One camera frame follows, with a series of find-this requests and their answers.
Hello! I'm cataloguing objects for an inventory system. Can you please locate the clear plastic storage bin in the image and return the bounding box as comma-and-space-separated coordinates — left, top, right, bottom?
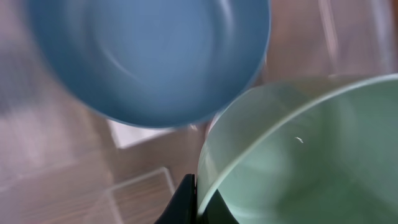
1, 0, 397, 223

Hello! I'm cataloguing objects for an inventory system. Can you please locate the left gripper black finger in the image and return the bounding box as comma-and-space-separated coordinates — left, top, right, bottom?
155, 174, 197, 224

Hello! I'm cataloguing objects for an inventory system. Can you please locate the white label in bin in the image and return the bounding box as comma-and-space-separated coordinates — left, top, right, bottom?
106, 120, 174, 149

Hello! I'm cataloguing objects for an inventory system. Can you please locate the dark blue bowl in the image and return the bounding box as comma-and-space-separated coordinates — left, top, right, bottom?
26, 0, 271, 128

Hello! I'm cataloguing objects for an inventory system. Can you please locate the mint green small bowl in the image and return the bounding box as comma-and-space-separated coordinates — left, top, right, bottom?
197, 74, 397, 223

